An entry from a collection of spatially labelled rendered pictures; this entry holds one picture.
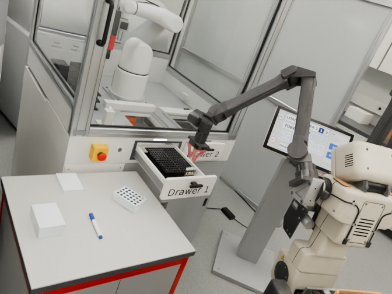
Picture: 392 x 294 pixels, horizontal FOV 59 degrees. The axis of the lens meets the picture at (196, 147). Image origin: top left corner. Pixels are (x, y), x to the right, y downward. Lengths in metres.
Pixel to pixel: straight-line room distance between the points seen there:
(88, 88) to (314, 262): 1.17
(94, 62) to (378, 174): 1.17
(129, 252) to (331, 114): 2.17
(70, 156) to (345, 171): 1.15
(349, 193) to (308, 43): 2.05
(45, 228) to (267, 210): 1.61
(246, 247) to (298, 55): 1.68
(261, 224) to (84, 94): 1.59
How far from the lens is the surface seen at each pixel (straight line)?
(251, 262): 2.76
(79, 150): 1.65
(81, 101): 1.54
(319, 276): 1.64
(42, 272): 1.24
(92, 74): 1.50
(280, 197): 2.45
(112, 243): 1.36
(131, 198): 1.55
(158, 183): 1.58
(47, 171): 1.92
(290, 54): 3.26
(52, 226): 1.31
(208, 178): 1.64
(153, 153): 1.73
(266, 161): 3.37
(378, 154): 1.45
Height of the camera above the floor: 1.67
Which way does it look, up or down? 23 degrees down
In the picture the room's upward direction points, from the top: 21 degrees clockwise
